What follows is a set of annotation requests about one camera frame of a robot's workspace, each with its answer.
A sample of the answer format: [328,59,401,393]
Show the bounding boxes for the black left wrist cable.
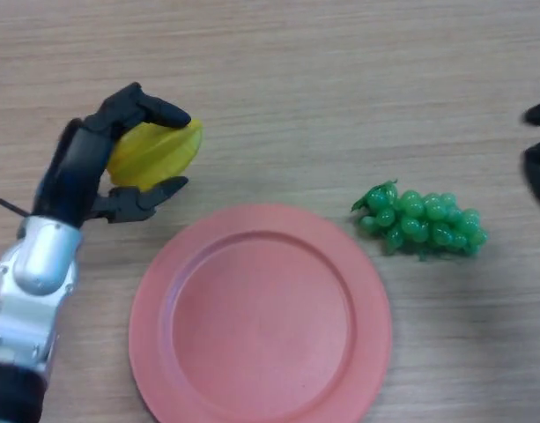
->
[0,198,31,323]

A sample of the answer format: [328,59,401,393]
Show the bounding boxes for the green grape bunch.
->
[351,178,490,262]

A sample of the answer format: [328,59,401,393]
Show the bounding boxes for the pink round plate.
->
[128,203,393,423]

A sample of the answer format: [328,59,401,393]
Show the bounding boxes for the yellow starfruit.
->
[106,118,205,194]

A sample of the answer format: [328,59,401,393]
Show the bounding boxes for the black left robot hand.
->
[33,82,193,228]

